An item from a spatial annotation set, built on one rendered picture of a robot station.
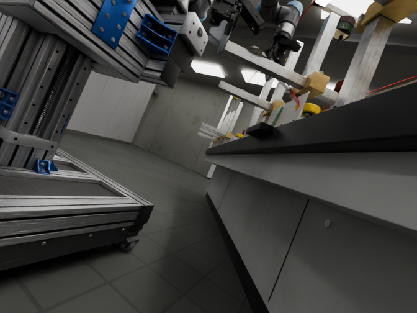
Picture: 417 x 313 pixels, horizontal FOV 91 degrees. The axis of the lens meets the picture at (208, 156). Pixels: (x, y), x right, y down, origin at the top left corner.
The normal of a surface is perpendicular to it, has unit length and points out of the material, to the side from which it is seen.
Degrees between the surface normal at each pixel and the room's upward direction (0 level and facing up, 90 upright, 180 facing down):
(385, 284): 90
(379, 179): 90
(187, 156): 90
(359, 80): 90
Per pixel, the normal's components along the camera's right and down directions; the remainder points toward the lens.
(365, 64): 0.10, 0.00
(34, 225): 0.84, 0.33
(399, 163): -0.92, -0.38
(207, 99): -0.38, -0.18
